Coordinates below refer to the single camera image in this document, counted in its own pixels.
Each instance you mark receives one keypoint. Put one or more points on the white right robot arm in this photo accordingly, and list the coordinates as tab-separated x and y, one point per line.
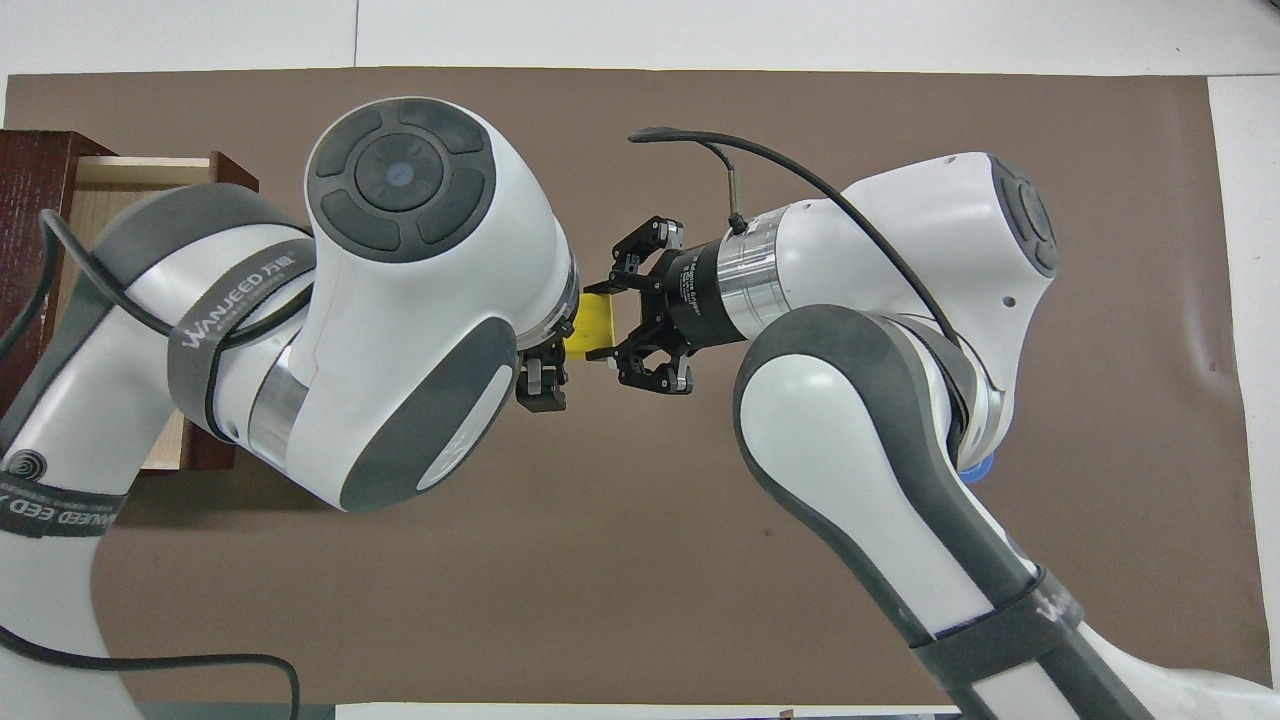
900	250

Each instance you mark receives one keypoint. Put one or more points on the brown paper table mat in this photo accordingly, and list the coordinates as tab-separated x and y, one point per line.
620	560

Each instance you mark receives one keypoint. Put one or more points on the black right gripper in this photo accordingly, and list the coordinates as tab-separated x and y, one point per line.
695	295

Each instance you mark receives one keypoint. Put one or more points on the blue plastic tray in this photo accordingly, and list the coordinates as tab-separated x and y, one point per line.
978	467

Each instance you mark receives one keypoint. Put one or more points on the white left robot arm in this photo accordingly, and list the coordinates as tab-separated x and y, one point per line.
430	300

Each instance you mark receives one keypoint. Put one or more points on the yellow cube block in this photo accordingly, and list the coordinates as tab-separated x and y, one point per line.
592	325

